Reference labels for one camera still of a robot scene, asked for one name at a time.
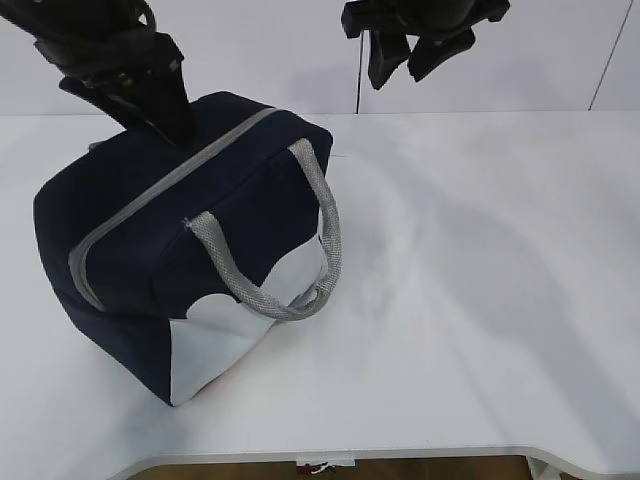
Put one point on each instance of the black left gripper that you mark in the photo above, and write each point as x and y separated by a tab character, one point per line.
84	39

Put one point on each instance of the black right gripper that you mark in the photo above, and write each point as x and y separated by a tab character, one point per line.
389	21

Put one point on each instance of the navy and white lunch bag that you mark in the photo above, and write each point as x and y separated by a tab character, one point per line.
177	261

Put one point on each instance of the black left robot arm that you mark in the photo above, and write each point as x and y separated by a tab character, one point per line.
112	55

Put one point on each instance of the white tag under table edge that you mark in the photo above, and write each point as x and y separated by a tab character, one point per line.
324	462

